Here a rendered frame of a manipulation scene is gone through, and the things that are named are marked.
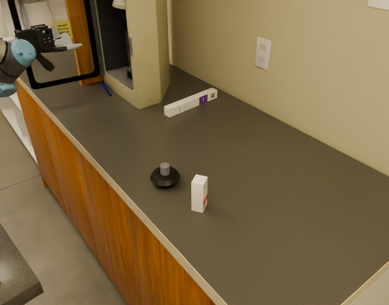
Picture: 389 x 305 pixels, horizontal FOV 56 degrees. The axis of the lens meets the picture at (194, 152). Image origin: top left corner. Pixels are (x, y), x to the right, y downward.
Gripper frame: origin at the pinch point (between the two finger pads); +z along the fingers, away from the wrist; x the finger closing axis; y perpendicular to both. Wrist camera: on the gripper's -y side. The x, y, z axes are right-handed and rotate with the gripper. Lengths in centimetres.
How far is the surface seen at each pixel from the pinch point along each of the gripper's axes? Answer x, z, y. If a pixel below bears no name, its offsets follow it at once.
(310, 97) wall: -66, 59, -15
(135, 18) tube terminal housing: -14.9, 18.5, 8.6
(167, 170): -63, -1, -22
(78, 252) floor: 16, -15, -122
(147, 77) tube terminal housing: -14.8, 21.4, -14.6
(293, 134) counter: -66, 52, -28
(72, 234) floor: 31, -12, -122
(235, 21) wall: -23, 59, 3
